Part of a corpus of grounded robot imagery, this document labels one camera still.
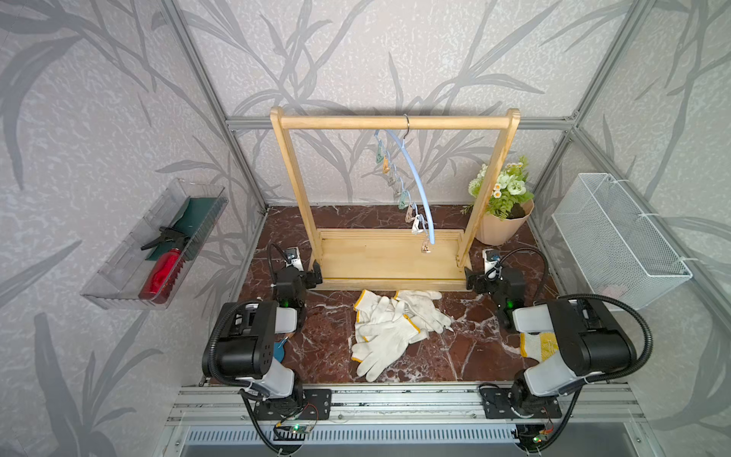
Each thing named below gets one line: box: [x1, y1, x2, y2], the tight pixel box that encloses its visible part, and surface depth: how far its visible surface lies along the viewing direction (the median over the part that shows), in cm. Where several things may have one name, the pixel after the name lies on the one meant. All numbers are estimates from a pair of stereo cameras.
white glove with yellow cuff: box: [351, 296, 430, 382], surface depth 83 cm
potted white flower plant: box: [460, 156, 534, 247], surface depth 86 cm
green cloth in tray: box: [145, 197, 218, 260], surface depth 70 cm
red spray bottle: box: [138, 226, 191, 304], surface depth 61 cm
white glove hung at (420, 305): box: [395, 290, 455, 335], surface depth 90 cm
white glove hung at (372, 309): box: [354, 289, 405, 343], surface depth 88 cm
